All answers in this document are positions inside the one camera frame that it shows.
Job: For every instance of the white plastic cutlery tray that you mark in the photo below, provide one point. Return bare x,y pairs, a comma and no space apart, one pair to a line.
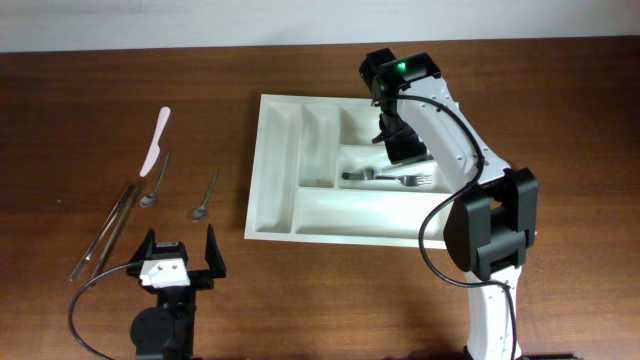
297,194

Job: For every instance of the small teaspoon near knife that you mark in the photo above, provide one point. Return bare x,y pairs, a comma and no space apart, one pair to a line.
150,199

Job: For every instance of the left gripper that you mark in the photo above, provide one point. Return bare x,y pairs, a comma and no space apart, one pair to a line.
205,278

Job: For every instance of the steel fork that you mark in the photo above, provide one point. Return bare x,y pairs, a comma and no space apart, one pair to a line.
370,173
408,180

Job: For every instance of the long metal tongs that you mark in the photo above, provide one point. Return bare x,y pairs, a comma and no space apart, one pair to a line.
92,248

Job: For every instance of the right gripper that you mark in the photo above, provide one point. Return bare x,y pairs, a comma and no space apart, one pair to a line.
395,149

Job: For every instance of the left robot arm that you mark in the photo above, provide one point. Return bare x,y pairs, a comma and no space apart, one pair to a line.
166,330

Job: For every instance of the pink plastic knife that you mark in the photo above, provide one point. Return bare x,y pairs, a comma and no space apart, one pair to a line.
154,148

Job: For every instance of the small teaspoon near tray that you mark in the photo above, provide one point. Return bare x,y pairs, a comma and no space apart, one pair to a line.
201,211

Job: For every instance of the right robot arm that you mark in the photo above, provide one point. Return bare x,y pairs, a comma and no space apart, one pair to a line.
492,209

